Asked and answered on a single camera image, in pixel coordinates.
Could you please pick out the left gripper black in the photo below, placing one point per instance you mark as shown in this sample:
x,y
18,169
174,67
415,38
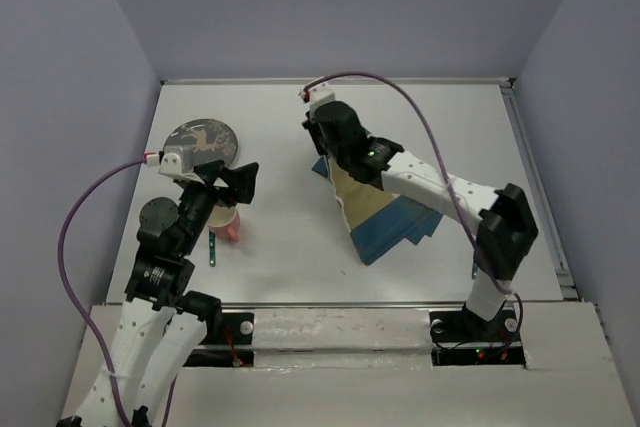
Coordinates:
x,y
241,181

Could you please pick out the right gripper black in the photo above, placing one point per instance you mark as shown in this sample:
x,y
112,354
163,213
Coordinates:
x,y
314,128

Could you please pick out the grey reindeer plate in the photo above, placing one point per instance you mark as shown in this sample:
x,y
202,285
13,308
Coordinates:
x,y
209,139

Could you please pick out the pink mug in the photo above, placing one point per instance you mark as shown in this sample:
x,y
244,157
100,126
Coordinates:
x,y
224,222

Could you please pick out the fork with teal handle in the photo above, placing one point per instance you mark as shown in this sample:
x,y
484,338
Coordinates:
x,y
212,248

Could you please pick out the blue beige checked placemat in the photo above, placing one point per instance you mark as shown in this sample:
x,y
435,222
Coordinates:
x,y
376,221

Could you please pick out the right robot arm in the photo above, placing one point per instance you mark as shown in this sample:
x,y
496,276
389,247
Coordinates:
x,y
498,221

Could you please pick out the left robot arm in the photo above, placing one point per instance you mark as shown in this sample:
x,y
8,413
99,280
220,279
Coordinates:
x,y
161,322

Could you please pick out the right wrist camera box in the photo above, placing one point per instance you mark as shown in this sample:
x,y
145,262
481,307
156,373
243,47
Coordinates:
x,y
314,97

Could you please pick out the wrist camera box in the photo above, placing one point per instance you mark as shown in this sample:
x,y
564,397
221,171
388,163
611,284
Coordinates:
x,y
314,97
176,162

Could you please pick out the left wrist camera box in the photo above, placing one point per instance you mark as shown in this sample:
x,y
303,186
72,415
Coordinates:
x,y
176,162

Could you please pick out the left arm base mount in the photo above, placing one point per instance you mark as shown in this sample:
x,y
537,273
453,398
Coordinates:
x,y
229,346

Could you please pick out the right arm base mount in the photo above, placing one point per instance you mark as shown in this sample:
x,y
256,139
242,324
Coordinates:
x,y
455,343

